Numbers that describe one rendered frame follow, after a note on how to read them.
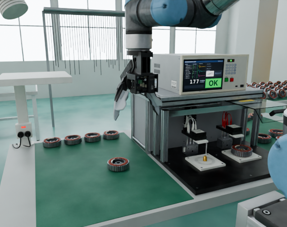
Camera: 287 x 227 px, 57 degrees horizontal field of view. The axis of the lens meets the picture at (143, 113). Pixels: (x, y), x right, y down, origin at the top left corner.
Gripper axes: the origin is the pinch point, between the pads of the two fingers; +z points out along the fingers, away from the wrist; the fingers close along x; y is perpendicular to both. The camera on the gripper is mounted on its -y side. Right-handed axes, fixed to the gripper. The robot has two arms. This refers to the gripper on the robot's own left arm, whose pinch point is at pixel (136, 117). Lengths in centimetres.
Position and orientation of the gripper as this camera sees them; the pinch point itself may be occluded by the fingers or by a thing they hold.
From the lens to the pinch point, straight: 80.8
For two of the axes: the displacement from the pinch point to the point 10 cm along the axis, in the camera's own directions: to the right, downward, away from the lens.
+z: 0.0, 9.7, 2.5
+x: 9.0, -1.1, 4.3
